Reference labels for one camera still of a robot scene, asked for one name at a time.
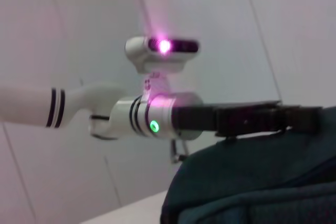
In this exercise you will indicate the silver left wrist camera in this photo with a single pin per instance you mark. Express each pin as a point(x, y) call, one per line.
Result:
point(162, 58)

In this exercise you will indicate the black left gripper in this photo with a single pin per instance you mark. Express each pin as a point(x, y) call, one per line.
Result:
point(236, 119)

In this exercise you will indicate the dark teal fabric bag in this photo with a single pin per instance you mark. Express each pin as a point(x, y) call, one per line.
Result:
point(249, 182)

